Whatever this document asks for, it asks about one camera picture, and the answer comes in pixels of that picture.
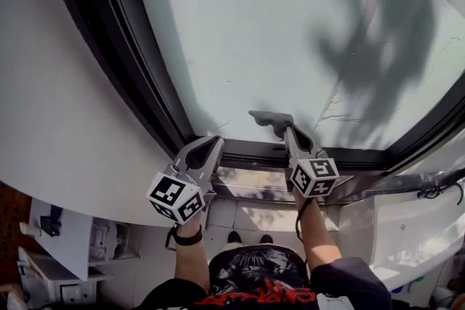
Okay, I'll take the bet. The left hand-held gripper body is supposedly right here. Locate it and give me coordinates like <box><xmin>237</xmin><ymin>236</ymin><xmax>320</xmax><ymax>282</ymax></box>
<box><xmin>145</xmin><ymin>165</ymin><xmax>215</xmax><ymax>225</ymax></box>

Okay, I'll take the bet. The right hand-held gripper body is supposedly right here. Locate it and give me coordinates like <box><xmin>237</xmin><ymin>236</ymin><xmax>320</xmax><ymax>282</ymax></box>
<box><xmin>286</xmin><ymin>154</ymin><xmax>341</xmax><ymax>199</ymax></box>

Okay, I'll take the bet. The grey cloth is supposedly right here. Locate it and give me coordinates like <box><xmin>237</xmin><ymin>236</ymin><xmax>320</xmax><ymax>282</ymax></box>
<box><xmin>248</xmin><ymin>110</ymin><xmax>294</xmax><ymax>141</ymax></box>

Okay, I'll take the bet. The frosted window glass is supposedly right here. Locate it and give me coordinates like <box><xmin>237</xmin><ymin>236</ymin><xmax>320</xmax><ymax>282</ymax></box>
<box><xmin>125</xmin><ymin>0</ymin><xmax>465</xmax><ymax>152</ymax></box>

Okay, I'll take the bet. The person's left forearm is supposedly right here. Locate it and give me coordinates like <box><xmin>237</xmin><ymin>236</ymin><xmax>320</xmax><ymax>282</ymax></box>
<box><xmin>173</xmin><ymin>212</ymin><xmax>211</xmax><ymax>293</ymax></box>

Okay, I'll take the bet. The person's right forearm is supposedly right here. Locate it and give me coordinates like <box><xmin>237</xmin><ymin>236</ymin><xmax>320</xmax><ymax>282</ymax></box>
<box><xmin>292</xmin><ymin>190</ymin><xmax>343</xmax><ymax>272</ymax></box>

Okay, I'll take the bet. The small clear window pane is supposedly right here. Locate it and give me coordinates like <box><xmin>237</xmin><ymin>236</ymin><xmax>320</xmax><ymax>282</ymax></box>
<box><xmin>212</xmin><ymin>166</ymin><xmax>297</xmax><ymax>203</ymax></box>

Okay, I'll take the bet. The black wristwatch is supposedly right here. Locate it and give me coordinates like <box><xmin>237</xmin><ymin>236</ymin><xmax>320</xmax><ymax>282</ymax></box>
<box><xmin>170</xmin><ymin>224</ymin><xmax>203</xmax><ymax>247</ymax></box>

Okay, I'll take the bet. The white storage rack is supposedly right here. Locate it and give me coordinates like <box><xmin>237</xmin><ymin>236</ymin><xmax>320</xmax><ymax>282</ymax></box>
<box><xmin>89</xmin><ymin>217</ymin><xmax>141</xmax><ymax>262</ymax></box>

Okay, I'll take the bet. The white plastic basin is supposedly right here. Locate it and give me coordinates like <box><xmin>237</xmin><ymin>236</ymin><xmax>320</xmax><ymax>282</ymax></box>
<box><xmin>337</xmin><ymin>184</ymin><xmax>465</xmax><ymax>293</ymax></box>

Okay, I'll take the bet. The person's black printed t-shirt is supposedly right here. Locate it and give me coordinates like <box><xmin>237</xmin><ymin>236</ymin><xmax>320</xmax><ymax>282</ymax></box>
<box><xmin>139</xmin><ymin>243</ymin><xmax>392</xmax><ymax>310</ymax></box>

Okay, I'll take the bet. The white table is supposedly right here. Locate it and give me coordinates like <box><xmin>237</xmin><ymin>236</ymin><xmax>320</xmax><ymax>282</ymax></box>
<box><xmin>28</xmin><ymin>197</ymin><xmax>94</xmax><ymax>282</ymax></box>

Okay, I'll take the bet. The white waist-worn box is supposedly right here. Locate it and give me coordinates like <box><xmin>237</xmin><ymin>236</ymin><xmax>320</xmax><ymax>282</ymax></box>
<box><xmin>315</xmin><ymin>293</ymin><xmax>355</xmax><ymax>310</ymax></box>

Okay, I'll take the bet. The small black box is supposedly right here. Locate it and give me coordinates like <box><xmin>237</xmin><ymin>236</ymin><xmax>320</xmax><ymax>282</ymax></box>
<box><xmin>39</xmin><ymin>214</ymin><xmax>61</xmax><ymax>237</ymax></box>

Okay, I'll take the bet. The white cup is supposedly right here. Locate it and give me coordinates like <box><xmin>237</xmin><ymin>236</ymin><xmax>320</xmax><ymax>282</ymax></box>
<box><xmin>18</xmin><ymin>221</ymin><xmax>43</xmax><ymax>239</ymax></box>

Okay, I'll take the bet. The white drawer cabinet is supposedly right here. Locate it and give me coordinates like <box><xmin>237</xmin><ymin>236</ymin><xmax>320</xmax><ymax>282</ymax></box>
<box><xmin>17</xmin><ymin>246</ymin><xmax>106</xmax><ymax>306</ymax></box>

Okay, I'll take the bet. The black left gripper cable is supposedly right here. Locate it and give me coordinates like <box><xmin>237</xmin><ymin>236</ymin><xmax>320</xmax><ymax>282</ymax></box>
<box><xmin>165</xmin><ymin>223</ymin><xmax>181</xmax><ymax>250</ymax></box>

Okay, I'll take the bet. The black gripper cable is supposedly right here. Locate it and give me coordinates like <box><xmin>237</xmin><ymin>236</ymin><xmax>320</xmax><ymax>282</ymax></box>
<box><xmin>294</xmin><ymin>197</ymin><xmax>317</xmax><ymax>266</ymax></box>
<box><xmin>165</xmin><ymin>223</ymin><xmax>181</xmax><ymax>250</ymax></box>

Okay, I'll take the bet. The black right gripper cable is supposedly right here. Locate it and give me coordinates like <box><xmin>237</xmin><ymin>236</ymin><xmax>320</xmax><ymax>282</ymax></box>
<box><xmin>294</xmin><ymin>197</ymin><xmax>317</xmax><ymax>266</ymax></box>

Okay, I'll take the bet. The black wire hook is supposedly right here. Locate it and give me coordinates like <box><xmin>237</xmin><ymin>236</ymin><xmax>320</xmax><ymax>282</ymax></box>
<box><xmin>416</xmin><ymin>181</ymin><xmax>465</xmax><ymax>206</ymax></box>

